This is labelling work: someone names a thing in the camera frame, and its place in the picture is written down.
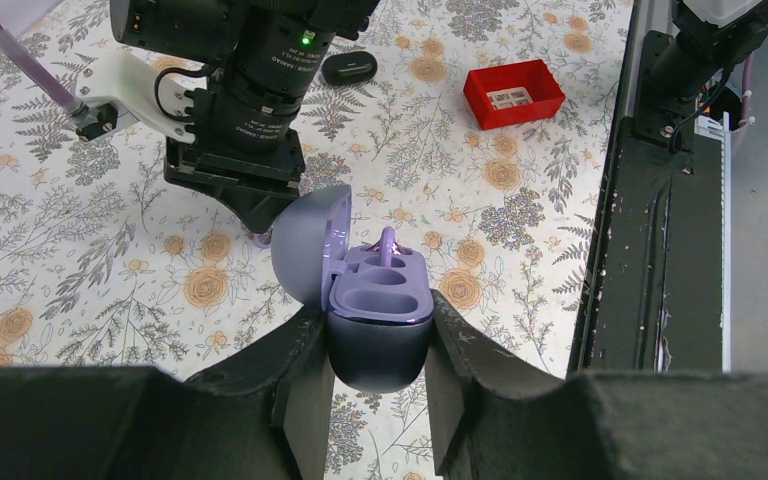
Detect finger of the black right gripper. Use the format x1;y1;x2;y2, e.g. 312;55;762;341
216;187;300;234

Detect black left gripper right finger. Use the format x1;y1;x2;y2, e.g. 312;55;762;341
425;293;768;479

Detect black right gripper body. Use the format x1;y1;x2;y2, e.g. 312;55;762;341
161;86;308;201

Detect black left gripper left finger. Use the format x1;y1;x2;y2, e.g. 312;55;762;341
0;308;334;479

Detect black earbud charging case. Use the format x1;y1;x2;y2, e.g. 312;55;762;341
321;50;378;87

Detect lavender oval case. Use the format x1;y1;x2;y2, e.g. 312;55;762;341
270;185;433;394

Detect purple translucent earbuds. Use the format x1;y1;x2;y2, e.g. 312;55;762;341
249;229;272;249

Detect floral table mat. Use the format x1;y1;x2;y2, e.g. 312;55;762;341
0;1;632;479

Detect red parts bin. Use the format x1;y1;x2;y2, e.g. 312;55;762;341
463;60;566;130

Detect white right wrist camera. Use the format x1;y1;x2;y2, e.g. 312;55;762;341
73;50;195;144

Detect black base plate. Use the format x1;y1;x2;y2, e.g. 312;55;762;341
567;31;725;374

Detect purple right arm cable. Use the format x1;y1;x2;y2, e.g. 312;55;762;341
0;0;84;115

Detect white slotted cable duct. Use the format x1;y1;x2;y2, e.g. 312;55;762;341
694;111;733;373

